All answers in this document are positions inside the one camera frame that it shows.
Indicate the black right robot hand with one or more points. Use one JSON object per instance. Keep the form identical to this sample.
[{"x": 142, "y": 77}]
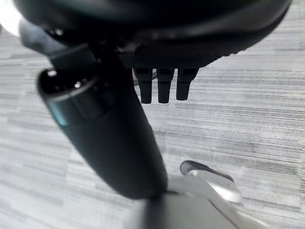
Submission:
[{"x": 114, "y": 133}]

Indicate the silver robot leg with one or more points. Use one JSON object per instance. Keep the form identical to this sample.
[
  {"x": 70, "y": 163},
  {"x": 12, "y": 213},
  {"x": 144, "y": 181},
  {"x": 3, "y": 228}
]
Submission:
[{"x": 190, "y": 205}]

